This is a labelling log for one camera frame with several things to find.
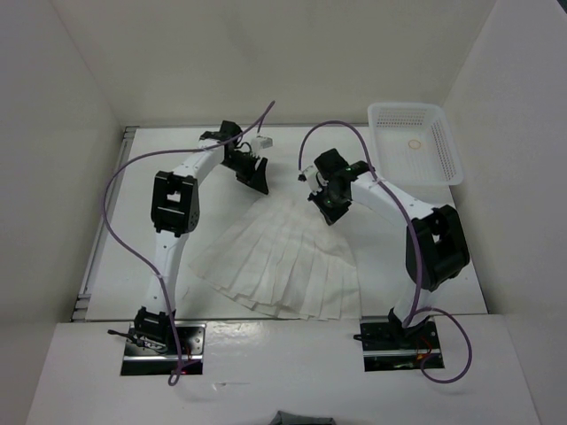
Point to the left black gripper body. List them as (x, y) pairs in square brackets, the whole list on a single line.
[(241, 164)]

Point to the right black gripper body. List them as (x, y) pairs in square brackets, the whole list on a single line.
[(331, 206)]

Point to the white pleated skirt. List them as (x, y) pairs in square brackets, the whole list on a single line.
[(282, 259)]

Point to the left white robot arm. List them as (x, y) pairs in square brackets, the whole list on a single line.
[(175, 212)]

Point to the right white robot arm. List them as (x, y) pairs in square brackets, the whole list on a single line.
[(436, 250)]

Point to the white perforated plastic basket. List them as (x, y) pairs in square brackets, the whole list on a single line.
[(393, 124)]

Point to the orange rubber band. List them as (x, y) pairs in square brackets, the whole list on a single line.
[(414, 144)]

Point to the dark object bottom edge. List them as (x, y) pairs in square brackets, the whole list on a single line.
[(284, 418)]

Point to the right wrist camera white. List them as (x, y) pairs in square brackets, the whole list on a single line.
[(313, 178)]

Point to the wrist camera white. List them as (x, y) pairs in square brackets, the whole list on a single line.
[(260, 142), (313, 178)]

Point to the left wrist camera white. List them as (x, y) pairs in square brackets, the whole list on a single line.
[(260, 142)]

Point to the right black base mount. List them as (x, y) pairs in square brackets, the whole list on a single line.
[(385, 348)]

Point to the aluminium table rail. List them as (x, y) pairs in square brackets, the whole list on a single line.
[(81, 303)]

